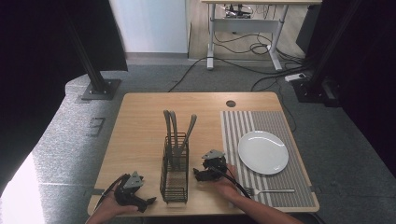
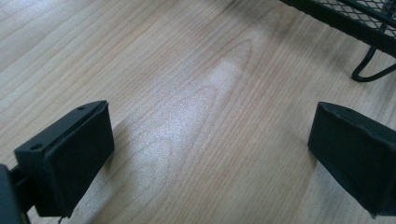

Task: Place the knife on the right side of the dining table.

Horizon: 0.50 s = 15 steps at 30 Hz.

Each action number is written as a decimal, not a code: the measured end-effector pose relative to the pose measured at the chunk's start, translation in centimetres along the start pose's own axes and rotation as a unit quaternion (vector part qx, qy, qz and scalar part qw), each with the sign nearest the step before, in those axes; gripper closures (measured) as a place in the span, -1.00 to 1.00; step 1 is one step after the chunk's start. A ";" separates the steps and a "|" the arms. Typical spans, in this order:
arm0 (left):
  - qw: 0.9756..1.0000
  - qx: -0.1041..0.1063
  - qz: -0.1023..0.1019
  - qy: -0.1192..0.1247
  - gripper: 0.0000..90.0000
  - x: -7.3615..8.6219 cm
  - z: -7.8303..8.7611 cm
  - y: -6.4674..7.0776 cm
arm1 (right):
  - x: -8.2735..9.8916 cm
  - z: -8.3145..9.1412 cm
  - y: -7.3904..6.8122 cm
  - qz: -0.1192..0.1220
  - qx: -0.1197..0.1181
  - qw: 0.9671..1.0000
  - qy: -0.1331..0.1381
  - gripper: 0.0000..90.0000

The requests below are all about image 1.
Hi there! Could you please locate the grey cutlery handle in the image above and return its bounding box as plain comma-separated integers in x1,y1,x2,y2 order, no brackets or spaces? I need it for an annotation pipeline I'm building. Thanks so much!
178,113,198,157
163,109,175,158
169,109,180,157

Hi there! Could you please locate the white round plate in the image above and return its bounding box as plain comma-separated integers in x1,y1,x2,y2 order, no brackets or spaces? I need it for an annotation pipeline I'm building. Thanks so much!
237,130,290,176

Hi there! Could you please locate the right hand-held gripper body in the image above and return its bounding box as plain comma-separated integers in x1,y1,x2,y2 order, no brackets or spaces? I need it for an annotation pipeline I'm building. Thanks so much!
201,148,228,180

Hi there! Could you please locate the white power strip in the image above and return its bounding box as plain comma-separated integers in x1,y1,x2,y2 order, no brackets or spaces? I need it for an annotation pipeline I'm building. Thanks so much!
284,72,308,83

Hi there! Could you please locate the silver fork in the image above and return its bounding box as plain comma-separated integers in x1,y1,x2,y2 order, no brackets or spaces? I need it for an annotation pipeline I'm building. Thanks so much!
244,187,296,197

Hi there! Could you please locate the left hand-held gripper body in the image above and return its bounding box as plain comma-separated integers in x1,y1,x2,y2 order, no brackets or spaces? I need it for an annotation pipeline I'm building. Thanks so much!
113,170,145,206

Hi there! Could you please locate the black floor cable bundle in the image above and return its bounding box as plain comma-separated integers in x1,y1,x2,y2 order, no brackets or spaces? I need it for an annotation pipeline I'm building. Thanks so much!
212,31,314,77

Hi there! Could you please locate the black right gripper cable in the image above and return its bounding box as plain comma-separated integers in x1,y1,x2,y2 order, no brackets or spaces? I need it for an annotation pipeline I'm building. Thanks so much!
210,165,253,200

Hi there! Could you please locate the black metal stand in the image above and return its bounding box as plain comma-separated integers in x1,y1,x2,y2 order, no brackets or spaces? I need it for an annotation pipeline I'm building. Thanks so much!
62,0,122,101
292,0,363,108

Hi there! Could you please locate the black wire cutlery basket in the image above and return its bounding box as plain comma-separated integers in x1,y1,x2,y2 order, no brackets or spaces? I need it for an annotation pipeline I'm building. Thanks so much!
159,132,191,205

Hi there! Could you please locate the black curtain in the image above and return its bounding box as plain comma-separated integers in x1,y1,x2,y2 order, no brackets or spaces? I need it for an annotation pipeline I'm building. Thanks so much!
0,0,129,197
295,0,396,180

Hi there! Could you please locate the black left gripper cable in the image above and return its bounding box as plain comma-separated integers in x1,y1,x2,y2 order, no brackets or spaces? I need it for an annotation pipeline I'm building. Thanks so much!
92,173,130,213

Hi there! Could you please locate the grey striped placemat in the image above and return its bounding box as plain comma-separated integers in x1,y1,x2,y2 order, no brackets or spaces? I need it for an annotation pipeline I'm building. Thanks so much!
219,109,318,209

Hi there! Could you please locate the person's left hand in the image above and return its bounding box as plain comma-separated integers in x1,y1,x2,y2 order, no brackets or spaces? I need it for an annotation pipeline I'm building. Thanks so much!
89,186,140,224

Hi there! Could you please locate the person's right hand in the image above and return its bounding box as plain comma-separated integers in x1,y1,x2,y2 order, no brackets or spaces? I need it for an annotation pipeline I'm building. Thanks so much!
198,163,248,205

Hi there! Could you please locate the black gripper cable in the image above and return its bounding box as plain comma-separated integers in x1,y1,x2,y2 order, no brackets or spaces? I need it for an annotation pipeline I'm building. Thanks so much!
210,165,253,200
92,173,130,213

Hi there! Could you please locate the white standing desk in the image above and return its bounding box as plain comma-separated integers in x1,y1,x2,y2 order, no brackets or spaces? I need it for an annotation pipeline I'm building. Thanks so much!
200,0,323,72

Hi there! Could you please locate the grey floor socket cover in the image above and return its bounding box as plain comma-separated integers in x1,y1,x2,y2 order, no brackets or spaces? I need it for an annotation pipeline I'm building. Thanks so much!
87,117,106,137

